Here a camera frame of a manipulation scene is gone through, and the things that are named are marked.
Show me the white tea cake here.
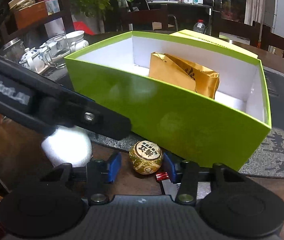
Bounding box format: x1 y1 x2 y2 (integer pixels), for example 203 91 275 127
41 126 92 167

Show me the gold tea ball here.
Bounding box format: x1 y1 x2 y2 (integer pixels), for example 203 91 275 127
129 140 164 175

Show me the gold foil tea packet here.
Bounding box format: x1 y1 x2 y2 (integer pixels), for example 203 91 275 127
149 53 220 99

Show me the red small sachet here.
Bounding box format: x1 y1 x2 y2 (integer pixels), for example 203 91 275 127
156 172 169 182

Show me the blue white porcelain teapot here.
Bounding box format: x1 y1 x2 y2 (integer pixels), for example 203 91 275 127
19 48 45 74

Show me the clear glass pitcher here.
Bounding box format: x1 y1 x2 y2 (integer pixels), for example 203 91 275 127
40 34 70 69

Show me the green open gift box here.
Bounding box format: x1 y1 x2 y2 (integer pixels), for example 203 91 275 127
65 31 272 170

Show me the grey calligraphy table mat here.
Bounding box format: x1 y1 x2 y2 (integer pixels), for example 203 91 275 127
240 127 284 178

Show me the black tea tray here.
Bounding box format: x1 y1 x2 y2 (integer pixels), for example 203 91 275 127
263 67 284 131

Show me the plastic water bottle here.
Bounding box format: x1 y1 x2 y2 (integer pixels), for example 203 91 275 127
193 20 207 34

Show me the dark wooden chair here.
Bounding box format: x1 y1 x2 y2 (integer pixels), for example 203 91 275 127
250 21 284 58

